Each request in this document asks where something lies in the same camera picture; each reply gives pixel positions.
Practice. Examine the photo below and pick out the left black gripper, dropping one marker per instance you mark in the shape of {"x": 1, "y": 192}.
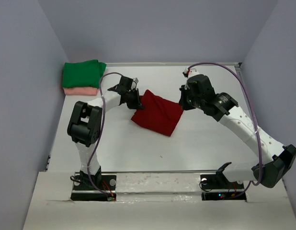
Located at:
{"x": 136, "y": 105}

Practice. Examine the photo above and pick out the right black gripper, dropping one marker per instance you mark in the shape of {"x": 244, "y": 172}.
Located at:
{"x": 185, "y": 89}

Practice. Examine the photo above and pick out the red t shirt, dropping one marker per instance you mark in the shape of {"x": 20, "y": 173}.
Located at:
{"x": 159, "y": 115}

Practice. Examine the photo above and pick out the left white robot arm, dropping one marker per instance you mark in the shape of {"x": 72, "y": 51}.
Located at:
{"x": 87, "y": 122}

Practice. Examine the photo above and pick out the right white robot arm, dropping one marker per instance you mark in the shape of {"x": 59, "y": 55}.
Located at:
{"x": 277, "y": 159}

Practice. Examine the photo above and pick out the folded pink t shirt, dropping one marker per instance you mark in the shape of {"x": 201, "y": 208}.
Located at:
{"x": 86, "y": 91}

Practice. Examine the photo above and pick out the folded green t shirt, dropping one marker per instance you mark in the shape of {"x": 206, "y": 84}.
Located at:
{"x": 83, "y": 74}

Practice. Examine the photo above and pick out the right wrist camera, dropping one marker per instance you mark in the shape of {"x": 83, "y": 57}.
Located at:
{"x": 190, "y": 72}

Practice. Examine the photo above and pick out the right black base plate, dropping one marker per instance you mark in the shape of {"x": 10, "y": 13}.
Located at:
{"x": 217, "y": 187}

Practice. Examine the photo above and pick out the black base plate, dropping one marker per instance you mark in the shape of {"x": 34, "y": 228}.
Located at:
{"x": 83, "y": 190}
{"x": 217, "y": 187}

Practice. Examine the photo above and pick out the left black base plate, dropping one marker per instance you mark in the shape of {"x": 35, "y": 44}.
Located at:
{"x": 83, "y": 190}

